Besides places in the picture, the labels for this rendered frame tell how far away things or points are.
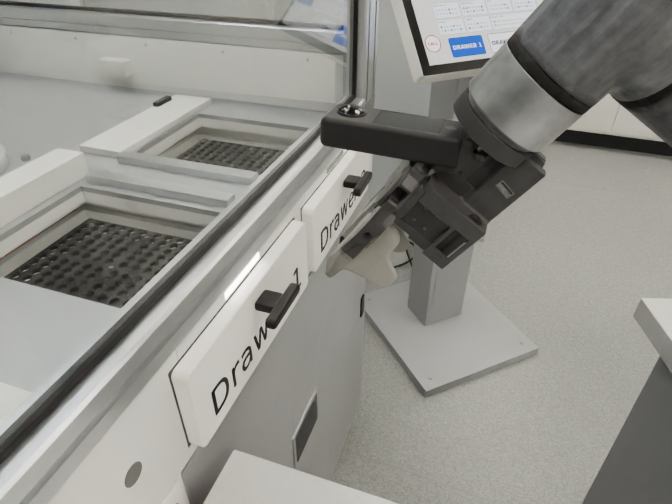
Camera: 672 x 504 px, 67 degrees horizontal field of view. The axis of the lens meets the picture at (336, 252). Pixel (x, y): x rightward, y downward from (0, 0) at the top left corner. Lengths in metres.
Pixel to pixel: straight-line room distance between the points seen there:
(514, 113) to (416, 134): 0.08
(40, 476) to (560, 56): 0.43
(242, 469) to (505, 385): 1.25
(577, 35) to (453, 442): 1.35
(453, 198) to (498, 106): 0.08
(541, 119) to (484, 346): 1.48
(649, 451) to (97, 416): 0.87
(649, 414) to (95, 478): 0.85
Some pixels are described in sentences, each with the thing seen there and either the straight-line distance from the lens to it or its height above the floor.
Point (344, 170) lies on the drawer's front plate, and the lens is 0.82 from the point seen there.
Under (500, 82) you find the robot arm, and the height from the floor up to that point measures 1.18.
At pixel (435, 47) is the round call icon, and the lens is 1.24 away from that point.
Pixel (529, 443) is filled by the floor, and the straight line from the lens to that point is 1.65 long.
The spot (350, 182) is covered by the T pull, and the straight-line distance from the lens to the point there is 0.82.
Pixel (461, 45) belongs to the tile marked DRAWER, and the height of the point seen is 1.01.
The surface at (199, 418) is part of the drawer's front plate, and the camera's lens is 0.54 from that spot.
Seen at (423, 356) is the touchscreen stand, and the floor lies 0.04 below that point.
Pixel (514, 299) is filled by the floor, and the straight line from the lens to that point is 2.10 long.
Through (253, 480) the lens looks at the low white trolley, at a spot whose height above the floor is 0.76.
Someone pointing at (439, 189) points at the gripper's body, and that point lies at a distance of 0.41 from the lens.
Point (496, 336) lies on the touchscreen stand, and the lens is 1.86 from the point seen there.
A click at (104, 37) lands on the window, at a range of 0.40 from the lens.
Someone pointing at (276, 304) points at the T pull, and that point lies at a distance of 0.57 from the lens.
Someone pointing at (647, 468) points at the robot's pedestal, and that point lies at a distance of 1.06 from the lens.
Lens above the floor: 1.28
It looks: 35 degrees down
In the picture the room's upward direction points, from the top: straight up
